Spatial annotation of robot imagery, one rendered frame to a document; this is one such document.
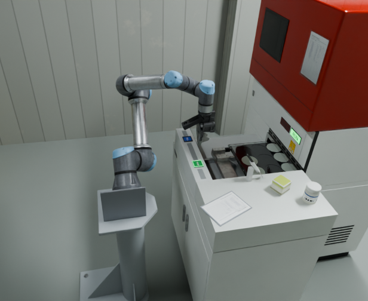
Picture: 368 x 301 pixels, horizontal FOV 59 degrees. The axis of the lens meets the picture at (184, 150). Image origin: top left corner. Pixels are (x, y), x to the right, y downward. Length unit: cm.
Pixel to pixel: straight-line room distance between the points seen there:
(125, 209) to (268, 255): 76
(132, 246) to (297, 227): 90
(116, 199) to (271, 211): 76
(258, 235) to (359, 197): 98
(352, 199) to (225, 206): 104
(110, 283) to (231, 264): 93
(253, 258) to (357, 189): 91
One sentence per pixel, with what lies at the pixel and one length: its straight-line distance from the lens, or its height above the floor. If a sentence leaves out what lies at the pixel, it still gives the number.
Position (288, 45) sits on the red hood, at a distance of 198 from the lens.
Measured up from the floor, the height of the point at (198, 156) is 96.
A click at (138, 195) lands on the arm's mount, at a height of 97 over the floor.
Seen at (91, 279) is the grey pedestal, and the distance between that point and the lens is 255.
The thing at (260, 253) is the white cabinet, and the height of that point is 75.
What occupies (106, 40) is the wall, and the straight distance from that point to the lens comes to 344.
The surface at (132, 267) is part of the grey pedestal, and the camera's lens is 210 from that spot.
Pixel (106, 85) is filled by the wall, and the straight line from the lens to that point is 360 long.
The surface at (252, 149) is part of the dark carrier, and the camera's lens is 218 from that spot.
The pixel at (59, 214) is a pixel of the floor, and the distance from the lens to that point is 304.
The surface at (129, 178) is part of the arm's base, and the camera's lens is 169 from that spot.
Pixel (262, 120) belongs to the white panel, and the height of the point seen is 96.
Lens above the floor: 211
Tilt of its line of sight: 35 degrees down
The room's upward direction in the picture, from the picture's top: 3 degrees clockwise
